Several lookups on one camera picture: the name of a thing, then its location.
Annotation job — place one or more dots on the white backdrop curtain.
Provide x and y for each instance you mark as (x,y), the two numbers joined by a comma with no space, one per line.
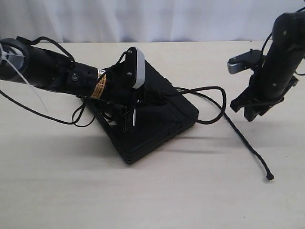
(142,20)

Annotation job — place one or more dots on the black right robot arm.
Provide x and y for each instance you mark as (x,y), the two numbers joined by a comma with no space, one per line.
(287,49)

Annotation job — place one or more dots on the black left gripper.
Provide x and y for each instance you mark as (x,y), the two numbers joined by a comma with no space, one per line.
(124,90)

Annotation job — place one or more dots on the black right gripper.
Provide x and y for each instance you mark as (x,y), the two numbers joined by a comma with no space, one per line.
(263,92)

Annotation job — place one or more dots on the black plastic carrying case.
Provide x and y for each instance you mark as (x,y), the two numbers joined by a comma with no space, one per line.
(161,116)

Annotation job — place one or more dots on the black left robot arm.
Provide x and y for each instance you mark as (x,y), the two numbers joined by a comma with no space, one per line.
(44,64)

